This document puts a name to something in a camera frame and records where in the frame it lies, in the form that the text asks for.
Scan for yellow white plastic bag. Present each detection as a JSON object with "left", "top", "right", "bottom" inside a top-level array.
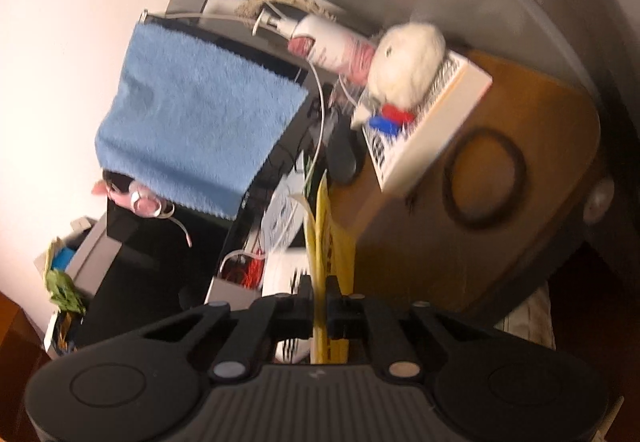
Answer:
[{"left": 294, "top": 174, "right": 356, "bottom": 364}]

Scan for black hair tie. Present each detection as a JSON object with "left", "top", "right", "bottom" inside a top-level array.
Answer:
[{"left": 442, "top": 126, "right": 528, "bottom": 231}]

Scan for illustrated white mouse pad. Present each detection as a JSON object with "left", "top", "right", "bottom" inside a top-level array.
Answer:
[{"left": 260, "top": 169, "right": 305, "bottom": 254}]

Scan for black computer monitor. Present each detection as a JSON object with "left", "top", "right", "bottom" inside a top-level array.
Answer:
[{"left": 76, "top": 16, "right": 323, "bottom": 347}]

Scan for black computer mouse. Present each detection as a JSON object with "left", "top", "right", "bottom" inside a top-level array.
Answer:
[{"left": 326, "top": 119, "right": 361, "bottom": 185}]

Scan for pink headphones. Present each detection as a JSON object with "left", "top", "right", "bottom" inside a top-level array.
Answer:
[{"left": 91, "top": 180, "right": 192, "bottom": 247}]

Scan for grey shelf box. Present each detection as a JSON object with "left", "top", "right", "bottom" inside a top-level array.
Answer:
[{"left": 51, "top": 214, "right": 122, "bottom": 299}]

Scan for blue fluffy towel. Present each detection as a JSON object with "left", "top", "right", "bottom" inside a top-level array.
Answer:
[{"left": 94, "top": 23, "right": 308, "bottom": 219}]

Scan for green plush on shelf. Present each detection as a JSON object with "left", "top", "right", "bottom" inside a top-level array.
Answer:
[{"left": 42, "top": 242, "right": 86, "bottom": 315}]

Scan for white plush toy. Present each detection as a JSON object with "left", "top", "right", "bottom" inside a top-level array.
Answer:
[{"left": 367, "top": 23, "right": 446, "bottom": 110}]

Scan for white pink pump bottle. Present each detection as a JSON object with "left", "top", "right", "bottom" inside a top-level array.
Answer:
[{"left": 252, "top": 9, "right": 376, "bottom": 87}]

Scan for red orange cable bundle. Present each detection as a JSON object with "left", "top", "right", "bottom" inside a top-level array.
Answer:
[{"left": 219, "top": 253, "right": 266, "bottom": 290}]

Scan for white cable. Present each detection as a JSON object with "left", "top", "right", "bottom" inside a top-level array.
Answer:
[{"left": 217, "top": 56, "right": 328, "bottom": 288}]

